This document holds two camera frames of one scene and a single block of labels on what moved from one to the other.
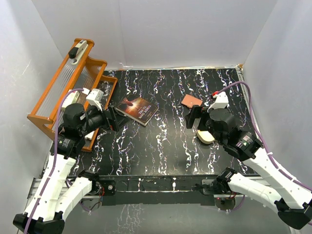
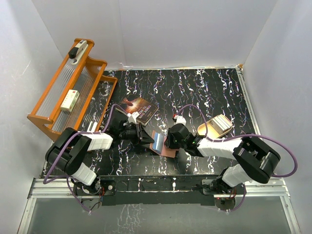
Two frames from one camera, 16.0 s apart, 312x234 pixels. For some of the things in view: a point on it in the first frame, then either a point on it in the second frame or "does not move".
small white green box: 71,98 does not move
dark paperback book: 137,108 does not move
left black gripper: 106,115 to 141,136
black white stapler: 76,52 does not move
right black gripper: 197,112 to 168,143
